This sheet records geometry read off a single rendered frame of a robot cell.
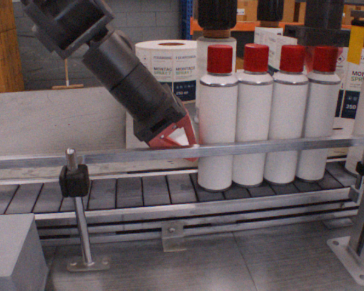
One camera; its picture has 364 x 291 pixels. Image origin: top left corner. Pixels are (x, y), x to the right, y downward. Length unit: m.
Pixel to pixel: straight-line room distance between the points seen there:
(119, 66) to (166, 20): 4.44
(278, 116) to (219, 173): 0.11
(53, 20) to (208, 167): 0.27
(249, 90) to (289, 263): 0.23
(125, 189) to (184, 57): 0.46
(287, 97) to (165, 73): 0.46
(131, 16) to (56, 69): 1.31
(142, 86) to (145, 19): 4.42
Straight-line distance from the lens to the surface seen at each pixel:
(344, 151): 0.63
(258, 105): 0.46
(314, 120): 0.51
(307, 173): 0.54
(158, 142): 0.44
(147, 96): 0.42
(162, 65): 0.87
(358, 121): 0.57
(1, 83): 3.72
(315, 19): 0.54
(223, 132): 0.45
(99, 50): 0.40
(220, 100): 0.43
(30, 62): 5.12
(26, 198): 0.52
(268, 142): 0.46
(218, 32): 0.70
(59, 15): 0.41
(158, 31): 4.84
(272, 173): 0.52
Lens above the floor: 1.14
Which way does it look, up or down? 24 degrees down
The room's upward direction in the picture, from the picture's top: straight up
